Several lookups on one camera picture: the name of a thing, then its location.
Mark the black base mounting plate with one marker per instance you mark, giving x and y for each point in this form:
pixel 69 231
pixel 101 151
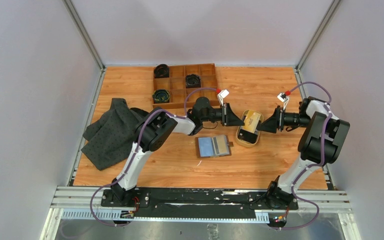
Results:
pixel 194 203

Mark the black-green coiled belt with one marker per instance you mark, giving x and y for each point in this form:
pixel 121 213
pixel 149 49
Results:
pixel 161 96

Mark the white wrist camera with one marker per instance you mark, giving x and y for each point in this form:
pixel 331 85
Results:
pixel 284 98
pixel 221 95

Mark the dark grey dotted cloth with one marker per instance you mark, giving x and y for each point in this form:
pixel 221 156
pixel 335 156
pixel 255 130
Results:
pixel 110 138

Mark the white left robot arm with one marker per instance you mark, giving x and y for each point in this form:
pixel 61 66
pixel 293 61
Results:
pixel 154 130

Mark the gold VIP card 8835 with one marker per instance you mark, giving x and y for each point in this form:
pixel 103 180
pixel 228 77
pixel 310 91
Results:
pixel 251 120

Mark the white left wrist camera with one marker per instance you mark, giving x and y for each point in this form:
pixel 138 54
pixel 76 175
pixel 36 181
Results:
pixel 221 95

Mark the brown leather card holder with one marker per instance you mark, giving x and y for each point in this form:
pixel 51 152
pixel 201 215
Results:
pixel 213 147

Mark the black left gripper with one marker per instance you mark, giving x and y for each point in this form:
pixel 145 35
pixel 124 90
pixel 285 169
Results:
pixel 226 115

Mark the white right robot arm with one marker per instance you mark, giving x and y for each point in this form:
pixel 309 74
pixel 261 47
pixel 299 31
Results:
pixel 320 144

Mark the black card in tray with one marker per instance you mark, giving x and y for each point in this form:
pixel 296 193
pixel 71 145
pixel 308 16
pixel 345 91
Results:
pixel 247 137

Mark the black coiled belt middle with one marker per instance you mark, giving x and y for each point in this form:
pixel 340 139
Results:
pixel 192 81

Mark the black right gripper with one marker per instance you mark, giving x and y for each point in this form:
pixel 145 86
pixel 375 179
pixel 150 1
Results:
pixel 276 121

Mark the yellow oval card tray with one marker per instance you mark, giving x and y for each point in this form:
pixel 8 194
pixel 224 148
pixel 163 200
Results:
pixel 241 143

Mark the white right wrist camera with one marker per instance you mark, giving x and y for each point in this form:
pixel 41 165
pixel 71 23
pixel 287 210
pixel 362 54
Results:
pixel 284 98

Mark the black coiled belt top-left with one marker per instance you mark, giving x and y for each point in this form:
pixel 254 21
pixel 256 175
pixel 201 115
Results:
pixel 161 71

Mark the wooden compartment tray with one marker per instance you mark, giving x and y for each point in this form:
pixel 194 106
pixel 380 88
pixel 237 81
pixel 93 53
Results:
pixel 176 86

